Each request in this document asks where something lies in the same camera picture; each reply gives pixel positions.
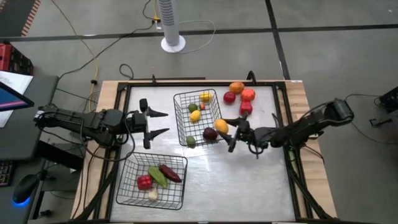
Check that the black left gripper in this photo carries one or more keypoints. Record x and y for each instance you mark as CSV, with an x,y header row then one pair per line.
x,y
138,123

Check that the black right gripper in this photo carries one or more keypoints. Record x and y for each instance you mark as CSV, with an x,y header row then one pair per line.
x,y
247,133

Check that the yellow orange mango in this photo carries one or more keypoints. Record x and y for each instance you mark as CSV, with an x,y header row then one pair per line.
x,y
221,126

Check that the dark red plum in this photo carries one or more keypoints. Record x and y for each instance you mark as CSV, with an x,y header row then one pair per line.
x,y
210,133

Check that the red bell pepper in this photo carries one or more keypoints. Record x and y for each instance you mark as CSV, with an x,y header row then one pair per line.
x,y
245,108
144,182

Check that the red apple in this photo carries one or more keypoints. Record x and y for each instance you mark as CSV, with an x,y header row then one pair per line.
x,y
229,97

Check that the small red fruit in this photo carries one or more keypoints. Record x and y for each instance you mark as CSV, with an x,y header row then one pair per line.
x,y
202,106

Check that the yellow lemon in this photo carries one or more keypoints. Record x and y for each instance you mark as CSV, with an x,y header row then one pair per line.
x,y
195,115

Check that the orange bell pepper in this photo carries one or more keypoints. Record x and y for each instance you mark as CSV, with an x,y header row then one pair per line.
x,y
236,87

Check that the dark red chili pepper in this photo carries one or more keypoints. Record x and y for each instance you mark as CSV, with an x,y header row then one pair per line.
x,y
169,173

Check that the green chili pepper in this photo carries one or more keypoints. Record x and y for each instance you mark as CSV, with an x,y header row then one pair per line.
x,y
157,176

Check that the white garlic bulb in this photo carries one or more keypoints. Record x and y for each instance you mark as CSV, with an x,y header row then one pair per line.
x,y
152,194

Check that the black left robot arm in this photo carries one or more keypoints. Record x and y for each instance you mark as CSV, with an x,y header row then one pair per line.
x,y
77,121

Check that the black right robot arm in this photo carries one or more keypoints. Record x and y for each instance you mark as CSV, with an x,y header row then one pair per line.
x,y
311,124

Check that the small yellow fruit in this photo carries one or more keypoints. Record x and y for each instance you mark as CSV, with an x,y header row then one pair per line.
x,y
206,97

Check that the black clamp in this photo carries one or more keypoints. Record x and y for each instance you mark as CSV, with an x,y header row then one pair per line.
x,y
153,79
252,77

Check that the white tower fan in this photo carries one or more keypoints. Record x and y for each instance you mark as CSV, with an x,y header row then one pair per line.
x,y
169,18

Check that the grey desk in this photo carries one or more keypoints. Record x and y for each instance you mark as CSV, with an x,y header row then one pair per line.
x,y
40,90

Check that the black computer mouse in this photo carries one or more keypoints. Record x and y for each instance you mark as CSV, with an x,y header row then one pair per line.
x,y
25,188

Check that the laptop computer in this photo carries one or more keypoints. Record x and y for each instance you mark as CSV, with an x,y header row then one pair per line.
x,y
15,81

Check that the computer monitor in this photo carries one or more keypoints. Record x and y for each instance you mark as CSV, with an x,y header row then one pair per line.
x,y
9,99

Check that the black keyboard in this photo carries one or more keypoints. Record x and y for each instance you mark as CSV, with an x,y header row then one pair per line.
x,y
4,174

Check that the black equipment stand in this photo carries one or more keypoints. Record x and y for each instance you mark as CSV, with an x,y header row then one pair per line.
x,y
388,99

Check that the red plastic crate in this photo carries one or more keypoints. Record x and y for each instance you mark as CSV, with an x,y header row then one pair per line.
x,y
6,57

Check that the dark floor mat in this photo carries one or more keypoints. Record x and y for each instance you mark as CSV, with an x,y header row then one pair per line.
x,y
15,15

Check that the black table frame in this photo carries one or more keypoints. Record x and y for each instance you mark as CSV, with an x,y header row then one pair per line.
x,y
186,83

